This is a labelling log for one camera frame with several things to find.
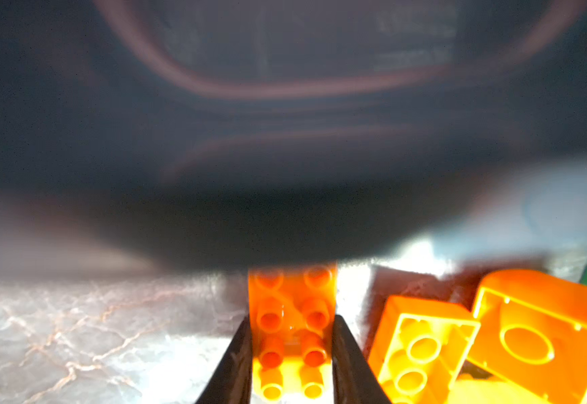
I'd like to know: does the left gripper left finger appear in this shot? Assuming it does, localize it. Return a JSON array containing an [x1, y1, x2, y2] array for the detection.
[[195, 316, 252, 404]]

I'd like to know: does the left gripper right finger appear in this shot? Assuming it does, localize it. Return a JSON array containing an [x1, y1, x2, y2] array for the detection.
[[332, 315, 390, 404]]

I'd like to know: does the orange 2x4 lego brick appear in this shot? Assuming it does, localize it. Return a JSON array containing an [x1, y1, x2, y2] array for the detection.
[[248, 262, 337, 403]]

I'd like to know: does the orange small lego brick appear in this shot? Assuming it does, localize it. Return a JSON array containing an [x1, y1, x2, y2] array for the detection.
[[468, 269, 587, 403]]

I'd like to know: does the dark teal container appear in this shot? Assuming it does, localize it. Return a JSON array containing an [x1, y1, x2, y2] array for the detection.
[[0, 1, 587, 277]]

